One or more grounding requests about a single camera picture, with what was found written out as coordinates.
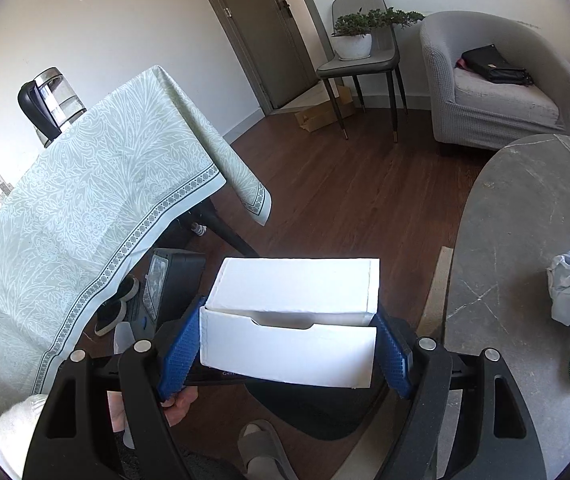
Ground white tissue box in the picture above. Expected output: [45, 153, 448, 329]
[199, 258, 380, 389]

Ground dark green trash bin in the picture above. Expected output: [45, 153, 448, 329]
[246, 373, 389, 441]

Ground person's left hand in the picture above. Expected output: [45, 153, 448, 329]
[107, 386, 198, 432]

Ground black shoes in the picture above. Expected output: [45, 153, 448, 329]
[94, 275, 140, 337]

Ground black table leg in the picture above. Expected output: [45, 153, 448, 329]
[178, 198, 258, 257]

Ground round grey marble table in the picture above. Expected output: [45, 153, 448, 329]
[444, 134, 570, 479]

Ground cardboard box on floor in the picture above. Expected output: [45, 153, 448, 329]
[294, 86, 356, 132]

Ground electric kettle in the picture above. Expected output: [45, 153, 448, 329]
[17, 67, 86, 148]

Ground grey armchair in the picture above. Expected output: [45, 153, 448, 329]
[419, 11, 570, 150]

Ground grey dining chair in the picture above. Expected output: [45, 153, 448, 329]
[316, 24, 407, 142]

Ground black handbag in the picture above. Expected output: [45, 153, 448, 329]
[456, 44, 534, 87]

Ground potted green plant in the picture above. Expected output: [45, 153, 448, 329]
[332, 8, 425, 61]

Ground grey door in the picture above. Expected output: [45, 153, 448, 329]
[209, 0, 317, 114]

